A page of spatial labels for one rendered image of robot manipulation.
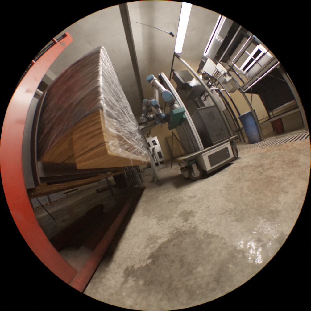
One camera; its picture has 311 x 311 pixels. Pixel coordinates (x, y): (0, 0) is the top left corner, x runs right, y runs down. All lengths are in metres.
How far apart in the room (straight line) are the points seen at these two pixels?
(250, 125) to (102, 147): 2.20
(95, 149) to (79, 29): 4.39
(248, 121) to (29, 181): 2.59
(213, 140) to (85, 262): 1.52
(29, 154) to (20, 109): 0.20
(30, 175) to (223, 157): 1.56
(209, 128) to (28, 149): 1.57
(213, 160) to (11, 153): 1.47
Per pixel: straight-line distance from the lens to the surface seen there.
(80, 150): 0.25
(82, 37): 4.49
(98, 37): 4.46
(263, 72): 2.06
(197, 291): 0.41
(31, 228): 0.44
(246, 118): 2.19
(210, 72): 2.74
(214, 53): 2.56
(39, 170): 0.46
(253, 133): 2.20
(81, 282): 0.57
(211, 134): 1.28
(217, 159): 1.20
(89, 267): 0.58
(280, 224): 0.54
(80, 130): 0.26
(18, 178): 0.45
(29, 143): 0.58
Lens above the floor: 0.41
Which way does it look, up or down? 3 degrees up
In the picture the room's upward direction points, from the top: 21 degrees counter-clockwise
